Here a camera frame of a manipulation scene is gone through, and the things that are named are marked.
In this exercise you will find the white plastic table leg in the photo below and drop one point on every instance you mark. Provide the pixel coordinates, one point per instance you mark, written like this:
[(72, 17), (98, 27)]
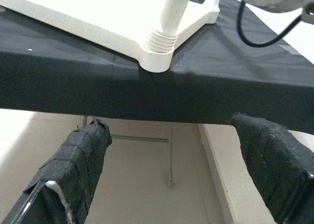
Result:
[(174, 8), (212, 0)]

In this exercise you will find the black table cloth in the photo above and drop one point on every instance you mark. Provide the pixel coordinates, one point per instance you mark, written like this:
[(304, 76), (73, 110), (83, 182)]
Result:
[(73, 86)]

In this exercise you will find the white plastic table top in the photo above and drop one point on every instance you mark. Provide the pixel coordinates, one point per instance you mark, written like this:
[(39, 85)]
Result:
[(73, 12)]

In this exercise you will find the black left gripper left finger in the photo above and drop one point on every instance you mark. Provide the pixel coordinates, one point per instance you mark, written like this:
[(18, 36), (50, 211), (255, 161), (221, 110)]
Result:
[(73, 165)]

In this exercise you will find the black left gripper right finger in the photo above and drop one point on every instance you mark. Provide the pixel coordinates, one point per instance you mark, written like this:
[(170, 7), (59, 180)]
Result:
[(274, 160)]

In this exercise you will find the grey metal table frame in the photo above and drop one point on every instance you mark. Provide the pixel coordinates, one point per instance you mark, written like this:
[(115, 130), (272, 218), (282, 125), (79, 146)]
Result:
[(170, 160)]

